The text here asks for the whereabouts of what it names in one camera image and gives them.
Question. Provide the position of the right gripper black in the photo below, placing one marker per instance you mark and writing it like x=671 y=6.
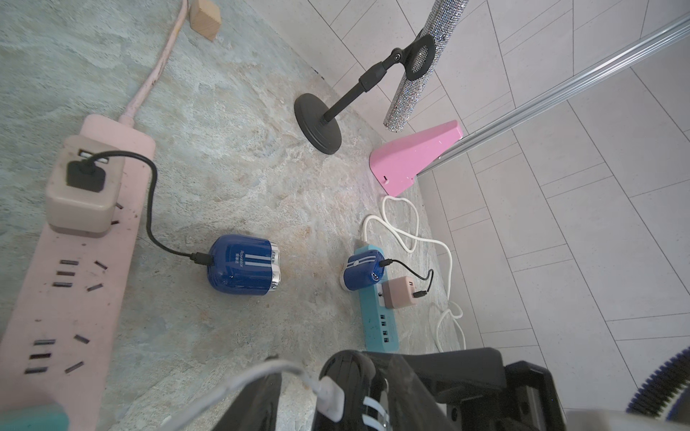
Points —
x=468 y=390

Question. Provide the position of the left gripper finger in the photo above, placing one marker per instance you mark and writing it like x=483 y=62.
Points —
x=255 y=408

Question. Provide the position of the teal power adapter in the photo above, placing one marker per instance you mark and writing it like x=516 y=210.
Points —
x=37 y=418

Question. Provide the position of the black electric shaver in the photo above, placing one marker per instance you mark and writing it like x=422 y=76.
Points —
x=365 y=393

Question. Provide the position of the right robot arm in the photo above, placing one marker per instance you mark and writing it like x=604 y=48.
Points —
x=661 y=404

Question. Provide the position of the small blue electric shaver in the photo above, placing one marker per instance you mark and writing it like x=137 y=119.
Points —
x=362 y=270

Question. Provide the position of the teal power strip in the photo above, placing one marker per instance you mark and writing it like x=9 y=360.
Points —
x=379 y=323

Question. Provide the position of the pink power adapter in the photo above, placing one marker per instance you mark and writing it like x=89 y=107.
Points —
x=398 y=292

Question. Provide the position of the pink power strip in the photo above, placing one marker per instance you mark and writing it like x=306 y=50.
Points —
x=57 y=345

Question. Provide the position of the pink metronome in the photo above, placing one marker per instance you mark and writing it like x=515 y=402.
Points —
x=396 y=164

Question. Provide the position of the beige power adapter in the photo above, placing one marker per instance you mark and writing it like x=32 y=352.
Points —
x=81 y=196

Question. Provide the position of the black microphone stand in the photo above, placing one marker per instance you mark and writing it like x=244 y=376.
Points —
x=317 y=121

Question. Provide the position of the glitter microphone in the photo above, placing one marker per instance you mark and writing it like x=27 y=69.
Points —
x=421 y=58

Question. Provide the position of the small wooden cube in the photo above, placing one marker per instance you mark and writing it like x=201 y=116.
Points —
x=205 y=18

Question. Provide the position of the right corner aluminium post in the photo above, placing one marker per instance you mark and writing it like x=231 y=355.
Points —
x=625 y=58

